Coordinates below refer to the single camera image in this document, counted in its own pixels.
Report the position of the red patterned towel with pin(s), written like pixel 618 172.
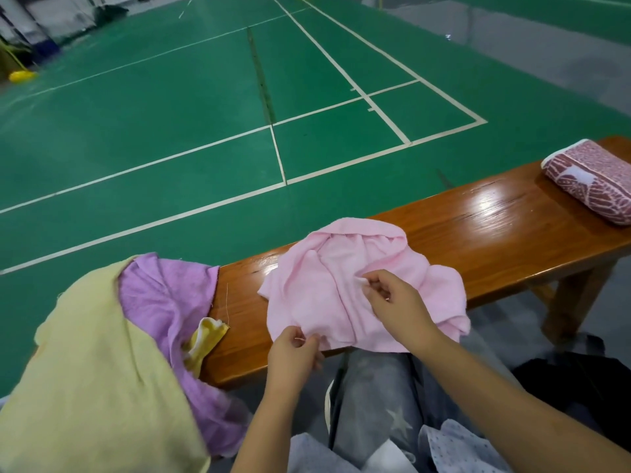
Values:
pixel 597 182

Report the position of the light pink towel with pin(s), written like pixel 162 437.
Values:
pixel 325 280

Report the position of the person's right hand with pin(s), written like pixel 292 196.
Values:
pixel 401 305

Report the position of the person's grey trousers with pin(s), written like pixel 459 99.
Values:
pixel 380 399

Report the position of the purple towel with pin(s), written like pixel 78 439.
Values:
pixel 168 300

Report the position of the brown wooden bench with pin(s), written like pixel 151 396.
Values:
pixel 503 231

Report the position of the person's left hand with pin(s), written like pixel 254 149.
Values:
pixel 291 361

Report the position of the person's right forearm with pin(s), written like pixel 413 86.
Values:
pixel 523 418

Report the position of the pale yellow towel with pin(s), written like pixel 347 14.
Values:
pixel 89 389

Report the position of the yellow white striped cloth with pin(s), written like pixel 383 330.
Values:
pixel 205 342

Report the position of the person's left forearm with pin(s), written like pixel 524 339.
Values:
pixel 276 433

